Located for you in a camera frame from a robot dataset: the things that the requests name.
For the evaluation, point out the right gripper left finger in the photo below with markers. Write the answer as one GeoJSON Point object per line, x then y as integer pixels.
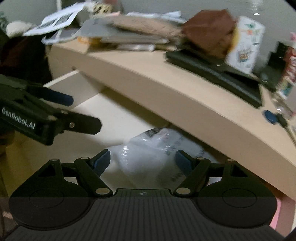
{"type": "Point", "coordinates": [89, 172]}

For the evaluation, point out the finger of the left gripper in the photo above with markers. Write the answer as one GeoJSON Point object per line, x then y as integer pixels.
{"type": "Point", "coordinates": [80, 123]}
{"type": "Point", "coordinates": [49, 95]}

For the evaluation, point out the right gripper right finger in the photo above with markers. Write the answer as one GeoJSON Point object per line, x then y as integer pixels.
{"type": "Point", "coordinates": [194, 170]}

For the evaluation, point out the grey plastic mailer bag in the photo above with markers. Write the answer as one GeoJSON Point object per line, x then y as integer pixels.
{"type": "Point", "coordinates": [148, 160]}

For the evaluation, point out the beige wooden drawer cabinet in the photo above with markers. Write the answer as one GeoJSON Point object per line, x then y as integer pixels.
{"type": "Point", "coordinates": [134, 91]}

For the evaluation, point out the white fluffy cloth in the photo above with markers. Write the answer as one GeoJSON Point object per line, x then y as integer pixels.
{"type": "Point", "coordinates": [18, 28]}

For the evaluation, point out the orange flat box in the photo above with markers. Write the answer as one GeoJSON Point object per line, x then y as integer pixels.
{"type": "Point", "coordinates": [94, 42]}

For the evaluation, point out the printed white paper sheet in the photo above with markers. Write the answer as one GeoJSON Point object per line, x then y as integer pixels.
{"type": "Point", "coordinates": [57, 20]}

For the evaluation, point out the flat grey mailer envelope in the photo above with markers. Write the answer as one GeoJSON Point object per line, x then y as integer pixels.
{"type": "Point", "coordinates": [123, 29]}

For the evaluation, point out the black wallet pouch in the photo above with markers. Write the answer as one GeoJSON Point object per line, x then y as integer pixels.
{"type": "Point", "coordinates": [219, 73]}

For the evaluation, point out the floral label clear bottle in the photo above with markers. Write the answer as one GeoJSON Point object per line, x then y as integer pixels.
{"type": "Point", "coordinates": [245, 45]}

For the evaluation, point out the brown leather bag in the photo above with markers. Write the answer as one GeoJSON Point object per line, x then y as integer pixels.
{"type": "Point", "coordinates": [211, 31]}

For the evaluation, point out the blue handled scissors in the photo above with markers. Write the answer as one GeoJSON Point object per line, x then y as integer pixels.
{"type": "Point", "coordinates": [274, 118]}

